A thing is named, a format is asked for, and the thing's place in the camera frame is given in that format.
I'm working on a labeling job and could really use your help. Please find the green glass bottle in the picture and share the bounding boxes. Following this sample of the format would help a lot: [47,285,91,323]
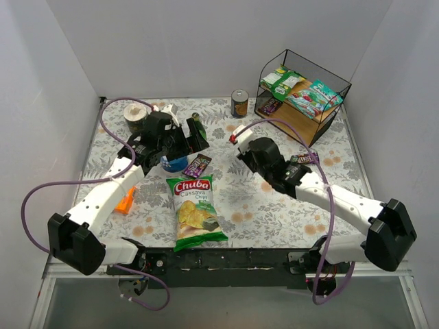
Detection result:
[191,112,206,139]

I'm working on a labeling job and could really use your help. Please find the purple m&m bag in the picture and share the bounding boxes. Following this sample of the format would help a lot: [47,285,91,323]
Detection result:
[257,97,283,116]
[182,154,212,179]
[290,152,320,165]

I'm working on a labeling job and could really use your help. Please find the purple M&M bag front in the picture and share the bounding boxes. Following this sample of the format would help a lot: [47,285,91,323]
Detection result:
[257,97,283,116]

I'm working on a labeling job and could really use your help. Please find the green candy bag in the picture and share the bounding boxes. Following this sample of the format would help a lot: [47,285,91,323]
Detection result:
[259,65,306,101]

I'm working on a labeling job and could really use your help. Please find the teal Fox's candy bag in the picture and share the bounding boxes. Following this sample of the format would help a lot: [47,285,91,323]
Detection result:
[287,80,343,119]

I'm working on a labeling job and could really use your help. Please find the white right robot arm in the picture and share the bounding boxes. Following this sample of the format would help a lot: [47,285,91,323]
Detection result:
[233,136,417,271]

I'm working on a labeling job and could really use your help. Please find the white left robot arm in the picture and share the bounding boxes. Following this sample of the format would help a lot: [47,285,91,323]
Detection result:
[48,111,209,276]

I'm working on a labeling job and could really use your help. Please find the dark tin can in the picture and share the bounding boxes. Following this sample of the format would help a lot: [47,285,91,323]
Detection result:
[231,89,249,118]

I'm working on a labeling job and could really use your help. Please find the green Chuba chips bag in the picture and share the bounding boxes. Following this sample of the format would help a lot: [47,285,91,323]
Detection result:
[167,175,228,252]

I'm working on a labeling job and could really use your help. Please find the orange smiley snack box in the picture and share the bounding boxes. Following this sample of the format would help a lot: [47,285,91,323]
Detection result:
[114,186,137,215]

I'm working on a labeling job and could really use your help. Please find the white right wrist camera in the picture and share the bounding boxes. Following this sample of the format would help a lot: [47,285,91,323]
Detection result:
[229,125,255,154]

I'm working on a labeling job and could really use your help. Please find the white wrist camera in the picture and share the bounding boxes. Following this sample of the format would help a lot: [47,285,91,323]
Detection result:
[229,125,255,154]
[153,103,180,126]

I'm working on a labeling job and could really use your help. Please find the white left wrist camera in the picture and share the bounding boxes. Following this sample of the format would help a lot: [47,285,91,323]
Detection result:
[153,103,180,126]

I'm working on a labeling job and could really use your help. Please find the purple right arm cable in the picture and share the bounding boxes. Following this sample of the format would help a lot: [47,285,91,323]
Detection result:
[245,119,356,306]

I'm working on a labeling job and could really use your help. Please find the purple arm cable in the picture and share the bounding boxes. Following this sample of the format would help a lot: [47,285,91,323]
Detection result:
[245,119,356,306]
[21,98,171,312]

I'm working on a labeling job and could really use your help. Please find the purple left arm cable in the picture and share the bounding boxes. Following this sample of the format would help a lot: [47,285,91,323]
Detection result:
[21,98,171,312]

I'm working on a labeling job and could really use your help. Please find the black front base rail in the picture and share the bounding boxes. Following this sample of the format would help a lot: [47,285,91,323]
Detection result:
[106,246,353,291]

